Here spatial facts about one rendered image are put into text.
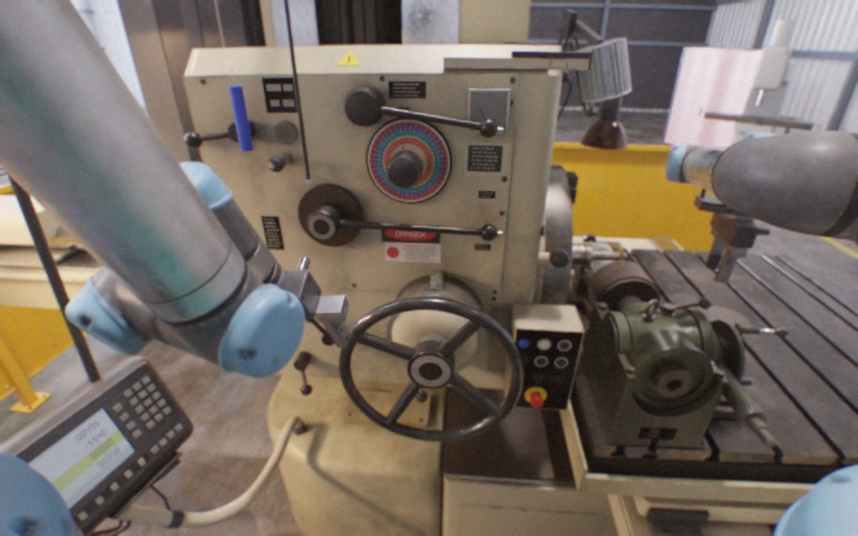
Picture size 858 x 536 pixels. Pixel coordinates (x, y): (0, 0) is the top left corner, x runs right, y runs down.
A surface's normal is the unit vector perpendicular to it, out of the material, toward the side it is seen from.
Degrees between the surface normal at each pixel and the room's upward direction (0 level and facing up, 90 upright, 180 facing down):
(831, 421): 0
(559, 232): 54
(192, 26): 90
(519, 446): 0
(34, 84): 98
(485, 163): 90
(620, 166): 90
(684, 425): 90
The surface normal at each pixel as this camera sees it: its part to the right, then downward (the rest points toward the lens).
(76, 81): 0.93, 0.14
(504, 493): -0.09, 0.47
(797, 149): -0.70, -0.48
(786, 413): 0.00, -0.88
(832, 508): -0.53, -0.85
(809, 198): -0.69, 0.41
